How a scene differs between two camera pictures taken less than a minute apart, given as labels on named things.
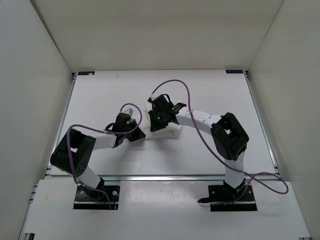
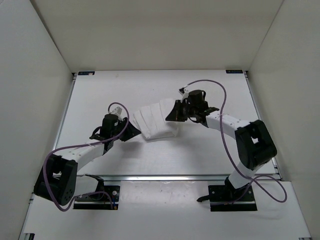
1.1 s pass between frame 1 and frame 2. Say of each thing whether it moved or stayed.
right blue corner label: stayed
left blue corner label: stayed
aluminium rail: stayed
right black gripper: moved
